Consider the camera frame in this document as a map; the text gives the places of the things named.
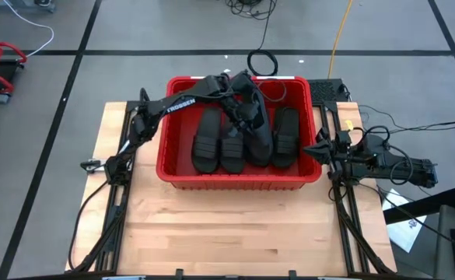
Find black metal beam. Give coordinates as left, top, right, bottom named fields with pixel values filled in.
left=382, top=186, right=455, bottom=226

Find black cable tangle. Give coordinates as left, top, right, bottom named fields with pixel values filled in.
left=224, top=0, right=278, bottom=21

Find white cable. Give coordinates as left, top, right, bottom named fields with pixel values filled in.
left=3, top=0, right=56, bottom=58

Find grey metal stand base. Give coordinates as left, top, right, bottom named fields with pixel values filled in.
left=0, top=0, right=57, bottom=13

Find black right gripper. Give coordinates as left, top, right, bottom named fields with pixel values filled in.
left=304, top=127, right=362, bottom=180

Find coiled black cable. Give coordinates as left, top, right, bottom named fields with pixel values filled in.
left=247, top=49, right=279, bottom=77

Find white paper sheet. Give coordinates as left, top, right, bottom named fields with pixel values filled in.
left=378, top=188, right=429, bottom=254

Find yellow cable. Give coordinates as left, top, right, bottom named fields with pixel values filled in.
left=327, top=0, right=355, bottom=80

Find red plastic bin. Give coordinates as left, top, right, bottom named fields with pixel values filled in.
left=156, top=75, right=324, bottom=191

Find thin black floor cable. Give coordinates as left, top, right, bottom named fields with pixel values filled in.
left=357, top=104, right=455, bottom=135

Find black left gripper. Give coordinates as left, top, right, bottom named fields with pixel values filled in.
left=227, top=69, right=267, bottom=138

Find long black cable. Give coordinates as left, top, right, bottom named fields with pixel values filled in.
left=67, top=180, right=110, bottom=272

